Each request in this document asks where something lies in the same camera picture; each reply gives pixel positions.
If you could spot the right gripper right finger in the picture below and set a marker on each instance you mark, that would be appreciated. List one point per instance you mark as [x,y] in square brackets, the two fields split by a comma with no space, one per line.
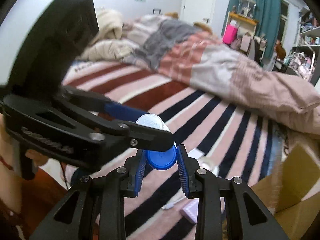
[225,202]

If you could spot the lilac small box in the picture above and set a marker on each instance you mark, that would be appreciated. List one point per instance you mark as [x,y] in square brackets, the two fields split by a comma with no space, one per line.
[190,211]

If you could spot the teal curtain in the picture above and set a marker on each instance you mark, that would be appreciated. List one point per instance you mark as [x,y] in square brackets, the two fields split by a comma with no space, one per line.
[267,13]

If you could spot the brown plush toy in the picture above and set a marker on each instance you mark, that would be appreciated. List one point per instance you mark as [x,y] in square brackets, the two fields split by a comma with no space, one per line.
[280,51]

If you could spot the dark storage shelf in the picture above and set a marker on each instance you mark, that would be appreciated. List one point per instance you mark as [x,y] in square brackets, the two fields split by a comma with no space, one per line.
[303,59]

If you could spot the cream bunched blanket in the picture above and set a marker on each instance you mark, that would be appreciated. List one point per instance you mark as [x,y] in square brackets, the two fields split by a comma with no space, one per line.
[108,44]

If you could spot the striped pink fleece blanket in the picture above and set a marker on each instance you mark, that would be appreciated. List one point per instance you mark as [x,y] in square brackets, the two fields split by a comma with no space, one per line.
[240,142]

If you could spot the brown cardboard box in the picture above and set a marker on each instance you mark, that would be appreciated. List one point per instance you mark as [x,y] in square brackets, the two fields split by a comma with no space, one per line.
[291,193]

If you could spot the pink grey patchwork duvet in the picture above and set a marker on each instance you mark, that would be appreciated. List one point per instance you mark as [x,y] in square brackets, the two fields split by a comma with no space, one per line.
[187,54]

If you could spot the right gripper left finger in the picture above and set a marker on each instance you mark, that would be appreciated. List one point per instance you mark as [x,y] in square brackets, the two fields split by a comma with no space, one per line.
[102,198]

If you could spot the magenta gift bag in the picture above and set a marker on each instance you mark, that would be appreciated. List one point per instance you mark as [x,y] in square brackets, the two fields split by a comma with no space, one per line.
[229,34]

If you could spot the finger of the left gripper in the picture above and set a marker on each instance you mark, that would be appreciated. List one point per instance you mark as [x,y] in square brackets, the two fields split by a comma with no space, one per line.
[67,133]
[95,102]

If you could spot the white door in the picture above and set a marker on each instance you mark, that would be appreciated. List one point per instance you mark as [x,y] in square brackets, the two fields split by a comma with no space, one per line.
[197,11]

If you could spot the person left hand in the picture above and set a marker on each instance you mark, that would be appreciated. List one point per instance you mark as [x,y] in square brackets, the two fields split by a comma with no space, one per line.
[13,187]

